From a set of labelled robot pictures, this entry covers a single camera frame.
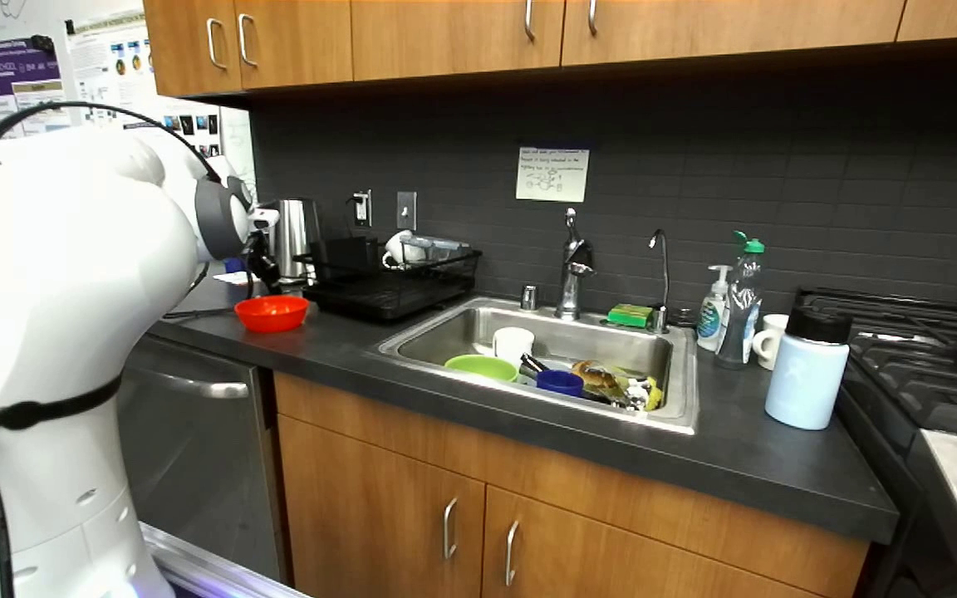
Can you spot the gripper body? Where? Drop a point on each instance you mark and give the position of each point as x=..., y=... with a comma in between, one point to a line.
x=262, y=259

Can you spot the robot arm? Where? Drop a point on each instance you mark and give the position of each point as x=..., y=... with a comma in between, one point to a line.
x=55, y=274

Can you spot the steel electric kettle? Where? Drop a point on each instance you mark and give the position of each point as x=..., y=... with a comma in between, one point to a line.
x=292, y=232

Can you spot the red plastic bowl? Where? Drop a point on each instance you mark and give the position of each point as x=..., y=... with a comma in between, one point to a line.
x=271, y=312

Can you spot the poster with photos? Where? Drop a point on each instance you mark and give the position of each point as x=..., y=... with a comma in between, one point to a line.
x=192, y=133

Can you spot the clear plastic container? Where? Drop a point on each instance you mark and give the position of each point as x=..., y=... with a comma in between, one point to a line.
x=439, y=246

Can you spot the steel dishwasher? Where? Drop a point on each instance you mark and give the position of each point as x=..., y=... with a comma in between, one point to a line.
x=196, y=457

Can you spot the wooden cabinet door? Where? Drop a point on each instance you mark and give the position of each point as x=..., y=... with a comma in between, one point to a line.
x=184, y=46
x=445, y=37
x=304, y=41
x=956, y=17
x=611, y=556
x=362, y=515
x=736, y=29

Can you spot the white poster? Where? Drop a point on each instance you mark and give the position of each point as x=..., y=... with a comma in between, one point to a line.
x=109, y=71

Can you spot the green bowl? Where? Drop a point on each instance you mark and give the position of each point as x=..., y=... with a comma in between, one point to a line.
x=481, y=367

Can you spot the white cup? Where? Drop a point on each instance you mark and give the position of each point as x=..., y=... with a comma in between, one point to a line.
x=513, y=344

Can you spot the chrome deck cap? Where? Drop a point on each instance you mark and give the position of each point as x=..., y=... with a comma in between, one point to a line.
x=529, y=297

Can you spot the paper note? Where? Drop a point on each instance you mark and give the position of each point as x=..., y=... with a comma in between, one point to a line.
x=552, y=174

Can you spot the purple poster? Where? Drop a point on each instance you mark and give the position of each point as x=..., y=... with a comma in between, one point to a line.
x=5, y=79

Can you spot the blue cup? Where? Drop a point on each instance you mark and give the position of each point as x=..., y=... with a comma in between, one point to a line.
x=560, y=383

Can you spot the steel sink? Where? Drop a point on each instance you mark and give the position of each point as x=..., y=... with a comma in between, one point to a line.
x=578, y=340

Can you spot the green sponge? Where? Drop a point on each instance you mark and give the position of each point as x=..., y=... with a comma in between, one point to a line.
x=630, y=315

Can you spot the heap of dirty dishes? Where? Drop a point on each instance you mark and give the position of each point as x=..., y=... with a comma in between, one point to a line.
x=615, y=384

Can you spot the thin chrome tap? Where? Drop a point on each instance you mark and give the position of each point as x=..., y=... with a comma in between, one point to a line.
x=662, y=282

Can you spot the white pump soap bottle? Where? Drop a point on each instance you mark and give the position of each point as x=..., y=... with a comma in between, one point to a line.
x=712, y=314

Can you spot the clear bottle with green cap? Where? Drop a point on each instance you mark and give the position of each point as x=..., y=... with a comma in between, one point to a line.
x=740, y=311

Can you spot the pale blue insulated bottle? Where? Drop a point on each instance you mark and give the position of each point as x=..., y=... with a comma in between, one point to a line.
x=807, y=378

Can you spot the burner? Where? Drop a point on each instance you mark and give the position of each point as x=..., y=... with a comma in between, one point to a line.
x=919, y=349

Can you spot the black stove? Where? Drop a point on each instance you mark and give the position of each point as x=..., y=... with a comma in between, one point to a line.
x=935, y=399

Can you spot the wall socket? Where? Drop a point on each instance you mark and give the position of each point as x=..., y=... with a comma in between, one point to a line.
x=361, y=208

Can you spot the switch plate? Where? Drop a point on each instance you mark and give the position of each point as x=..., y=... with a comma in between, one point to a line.
x=406, y=210

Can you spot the wooden wall cabinet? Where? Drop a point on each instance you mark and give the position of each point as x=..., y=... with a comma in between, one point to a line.
x=445, y=37

